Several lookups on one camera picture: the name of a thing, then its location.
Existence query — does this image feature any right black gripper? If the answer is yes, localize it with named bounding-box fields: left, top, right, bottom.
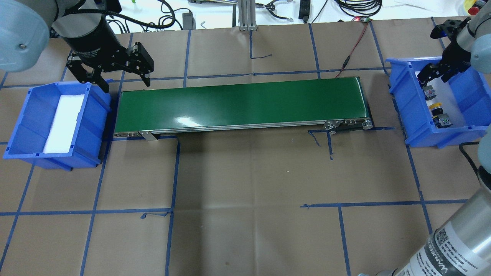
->
left=417, top=41, right=471, bottom=87

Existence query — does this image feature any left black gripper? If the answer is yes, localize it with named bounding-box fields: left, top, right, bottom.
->
left=58, top=15, right=154, bottom=93

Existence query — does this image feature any red mushroom push button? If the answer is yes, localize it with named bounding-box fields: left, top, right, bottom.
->
left=422, top=85, right=437, bottom=101

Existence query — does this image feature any yellow mushroom push button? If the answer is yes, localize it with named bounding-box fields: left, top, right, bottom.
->
left=428, top=102, right=453, bottom=129

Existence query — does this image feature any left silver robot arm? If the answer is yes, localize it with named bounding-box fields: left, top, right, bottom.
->
left=0, top=0, right=154, bottom=93

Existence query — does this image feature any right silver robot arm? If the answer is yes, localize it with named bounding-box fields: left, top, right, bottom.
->
left=378, top=0, right=490, bottom=276

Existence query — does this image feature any right blue plastic bin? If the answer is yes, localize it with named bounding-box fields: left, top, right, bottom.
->
left=386, top=56, right=491, bottom=148

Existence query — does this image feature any blue plastic bin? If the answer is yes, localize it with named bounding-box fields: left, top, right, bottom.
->
left=386, top=56, right=491, bottom=148
left=3, top=82, right=112, bottom=171

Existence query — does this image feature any left blue plastic bin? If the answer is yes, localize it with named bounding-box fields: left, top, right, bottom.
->
left=3, top=82, right=112, bottom=171

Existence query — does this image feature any white foam pad left bin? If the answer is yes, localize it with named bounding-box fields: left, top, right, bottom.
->
left=43, top=94, right=84, bottom=154

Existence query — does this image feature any black power adapter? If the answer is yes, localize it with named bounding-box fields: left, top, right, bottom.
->
left=182, top=11, right=195, bottom=30

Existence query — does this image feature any green conveyor belt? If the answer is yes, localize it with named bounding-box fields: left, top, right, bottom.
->
left=114, top=77, right=374, bottom=140

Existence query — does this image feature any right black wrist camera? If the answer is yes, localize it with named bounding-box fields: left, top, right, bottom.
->
left=430, top=17, right=471, bottom=41

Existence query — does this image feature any coiled black cable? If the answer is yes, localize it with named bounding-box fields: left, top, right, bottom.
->
left=335, top=0, right=383, bottom=17

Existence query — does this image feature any aluminium frame post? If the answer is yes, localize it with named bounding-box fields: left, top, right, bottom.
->
left=238, top=0, right=257, bottom=31

